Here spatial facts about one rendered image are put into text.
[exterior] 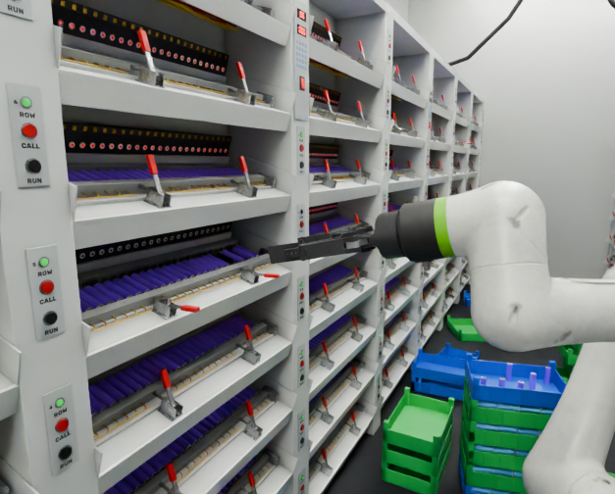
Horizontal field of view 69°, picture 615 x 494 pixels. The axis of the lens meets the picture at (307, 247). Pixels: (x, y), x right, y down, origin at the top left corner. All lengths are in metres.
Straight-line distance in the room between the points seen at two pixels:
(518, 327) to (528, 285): 0.06
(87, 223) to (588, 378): 0.93
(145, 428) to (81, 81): 0.59
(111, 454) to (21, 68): 0.59
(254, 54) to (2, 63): 0.70
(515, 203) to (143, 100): 0.58
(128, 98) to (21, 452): 0.52
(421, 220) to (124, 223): 0.45
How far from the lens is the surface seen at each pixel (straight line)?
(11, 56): 0.67
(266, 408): 1.30
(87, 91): 0.73
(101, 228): 0.73
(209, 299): 0.94
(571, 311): 0.68
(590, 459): 1.05
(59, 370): 0.73
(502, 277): 0.63
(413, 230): 0.67
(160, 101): 0.82
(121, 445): 0.89
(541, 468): 1.06
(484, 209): 0.65
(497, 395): 1.66
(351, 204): 1.84
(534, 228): 0.65
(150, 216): 0.78
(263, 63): 1.21
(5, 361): 0.70
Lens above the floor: 1.17
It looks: 11 degrees down
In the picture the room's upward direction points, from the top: straight up
